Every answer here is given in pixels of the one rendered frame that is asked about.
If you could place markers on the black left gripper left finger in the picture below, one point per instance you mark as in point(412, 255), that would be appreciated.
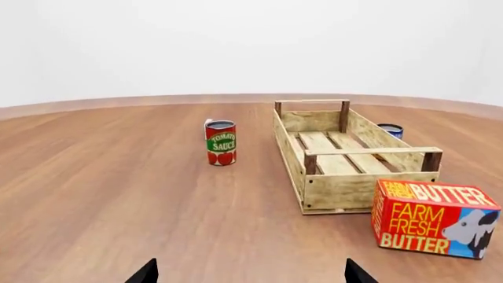
point(147, 274)

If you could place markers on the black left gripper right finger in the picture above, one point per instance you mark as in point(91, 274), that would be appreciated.
point(357, 274)

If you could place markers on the red farm fresh butter box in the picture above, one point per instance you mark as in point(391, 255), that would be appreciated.
point(424, 221)

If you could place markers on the wooden slatted tray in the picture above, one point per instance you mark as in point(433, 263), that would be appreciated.
point(338, 177)

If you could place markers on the red tomato sauce can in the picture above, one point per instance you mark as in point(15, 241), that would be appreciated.
point(221, 143)

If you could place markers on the blue tin can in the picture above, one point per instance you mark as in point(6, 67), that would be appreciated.
point(394, 130)

